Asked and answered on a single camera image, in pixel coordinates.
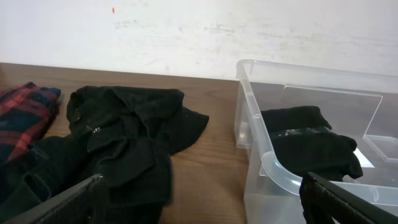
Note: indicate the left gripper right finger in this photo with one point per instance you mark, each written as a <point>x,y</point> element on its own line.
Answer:
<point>326,203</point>

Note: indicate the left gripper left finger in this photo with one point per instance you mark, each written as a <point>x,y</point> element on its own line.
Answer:
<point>85,202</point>

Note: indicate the black taped garment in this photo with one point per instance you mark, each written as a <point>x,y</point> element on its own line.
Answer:
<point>303,141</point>

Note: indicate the clear plastic storage bin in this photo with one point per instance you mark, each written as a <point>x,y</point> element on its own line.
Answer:
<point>362,106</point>

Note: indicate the white label in bin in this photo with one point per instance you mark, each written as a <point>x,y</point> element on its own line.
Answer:
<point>364,162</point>

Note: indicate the black crumpled garment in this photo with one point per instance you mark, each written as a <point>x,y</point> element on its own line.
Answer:
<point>128,135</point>

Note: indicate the red navy plaid shirt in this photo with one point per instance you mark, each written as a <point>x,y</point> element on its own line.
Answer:
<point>26,113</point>

